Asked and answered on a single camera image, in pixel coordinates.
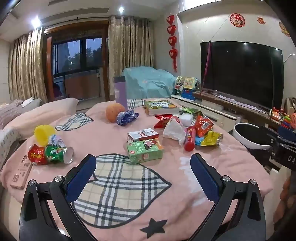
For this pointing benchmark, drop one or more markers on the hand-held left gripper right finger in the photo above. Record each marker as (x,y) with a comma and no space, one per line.
(204,178)

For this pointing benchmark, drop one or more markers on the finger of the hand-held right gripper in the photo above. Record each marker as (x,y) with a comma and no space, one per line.
(269,136)
(288,135)

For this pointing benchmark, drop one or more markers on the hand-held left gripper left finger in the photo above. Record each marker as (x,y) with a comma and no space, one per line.
(81,176)

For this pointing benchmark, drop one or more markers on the white bin with black bag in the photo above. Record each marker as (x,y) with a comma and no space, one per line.
(242,141)

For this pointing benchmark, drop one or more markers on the white milk carton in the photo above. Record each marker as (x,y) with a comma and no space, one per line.
(141,135)

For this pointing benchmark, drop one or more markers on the pink plastic toy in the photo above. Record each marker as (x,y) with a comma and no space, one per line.
(293,120)

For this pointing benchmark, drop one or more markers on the red toy phone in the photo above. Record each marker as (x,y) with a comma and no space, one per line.
(276,113)

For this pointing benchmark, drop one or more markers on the white box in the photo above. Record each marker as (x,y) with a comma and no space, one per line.
(277,185)

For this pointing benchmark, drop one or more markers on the beige backpack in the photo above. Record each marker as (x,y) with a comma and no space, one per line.
(290,105)

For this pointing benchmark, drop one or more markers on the green crushed can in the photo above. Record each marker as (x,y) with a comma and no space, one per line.
(56,154)

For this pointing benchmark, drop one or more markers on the yellow snack wrapper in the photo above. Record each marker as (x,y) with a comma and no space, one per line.
(212,139)

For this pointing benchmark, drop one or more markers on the red snack tube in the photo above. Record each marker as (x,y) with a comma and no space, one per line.
(190,139)

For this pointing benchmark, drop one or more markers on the silver crumpled wrapper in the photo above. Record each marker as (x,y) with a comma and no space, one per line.
(55,140)

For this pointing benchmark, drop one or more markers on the red crumpled wrapper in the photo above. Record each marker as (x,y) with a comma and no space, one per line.
(37,155)

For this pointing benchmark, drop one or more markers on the orange snack packet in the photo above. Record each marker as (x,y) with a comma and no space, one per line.
(203,125)

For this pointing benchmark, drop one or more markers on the yellow plastic cup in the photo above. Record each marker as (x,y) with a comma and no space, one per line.
(42,135)

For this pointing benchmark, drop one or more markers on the white crumpled plastic bag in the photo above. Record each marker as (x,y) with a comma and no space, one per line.
(173,132)

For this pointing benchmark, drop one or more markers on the white sponge block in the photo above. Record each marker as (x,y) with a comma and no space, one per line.
(186,119)

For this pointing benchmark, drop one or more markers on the green milk carton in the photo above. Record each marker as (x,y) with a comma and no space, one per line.
(145,150)

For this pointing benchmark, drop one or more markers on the white tv cabinet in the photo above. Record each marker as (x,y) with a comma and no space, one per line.
(208,109)

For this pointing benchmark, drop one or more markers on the black television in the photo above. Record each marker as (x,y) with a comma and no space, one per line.
(242,74)

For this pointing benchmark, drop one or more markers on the green snack wrapper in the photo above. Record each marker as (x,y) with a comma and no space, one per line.
(190,110)

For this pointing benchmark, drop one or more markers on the orange red apple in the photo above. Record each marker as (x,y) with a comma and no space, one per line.
(112,113)

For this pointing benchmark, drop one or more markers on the red snack packet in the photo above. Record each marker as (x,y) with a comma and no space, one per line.
(161,121)

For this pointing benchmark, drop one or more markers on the blue crumpled wrapper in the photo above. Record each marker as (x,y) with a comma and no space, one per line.
(126,117)

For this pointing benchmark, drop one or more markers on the pink covered sofa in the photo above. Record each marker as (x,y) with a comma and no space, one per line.
(39,113)

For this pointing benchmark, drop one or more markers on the green illustrated book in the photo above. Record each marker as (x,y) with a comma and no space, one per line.
(160,106)

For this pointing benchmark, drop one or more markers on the purple water bottle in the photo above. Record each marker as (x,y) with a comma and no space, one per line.
(120,92)

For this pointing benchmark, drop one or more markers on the toy cash register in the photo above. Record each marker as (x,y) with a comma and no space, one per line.
(188,87)

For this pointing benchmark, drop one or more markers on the pink ribbon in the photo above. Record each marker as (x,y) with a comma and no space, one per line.
(208,62)

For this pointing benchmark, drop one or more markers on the teal cloth covered furniture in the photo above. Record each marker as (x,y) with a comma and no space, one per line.
(150,81)

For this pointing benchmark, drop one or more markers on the wooden framed glass door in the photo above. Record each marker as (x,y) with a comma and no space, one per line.
(76,58)

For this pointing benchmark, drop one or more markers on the beige patterned curtain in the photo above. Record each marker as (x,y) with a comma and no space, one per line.
(131,51)
(27,67)

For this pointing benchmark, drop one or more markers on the red hanging heart decoration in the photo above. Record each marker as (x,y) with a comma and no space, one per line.
(172,41)

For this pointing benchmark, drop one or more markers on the ceiling spotlight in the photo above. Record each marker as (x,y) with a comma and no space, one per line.
(35,22)
(120,9)

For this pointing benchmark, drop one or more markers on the figure wall sticker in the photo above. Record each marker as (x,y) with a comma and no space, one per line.
(284,29)

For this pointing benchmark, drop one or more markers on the red character wall sticker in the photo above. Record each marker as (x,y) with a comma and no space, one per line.
(261,20)

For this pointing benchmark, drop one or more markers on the round red wall sticker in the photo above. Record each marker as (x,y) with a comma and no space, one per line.
(237,19)

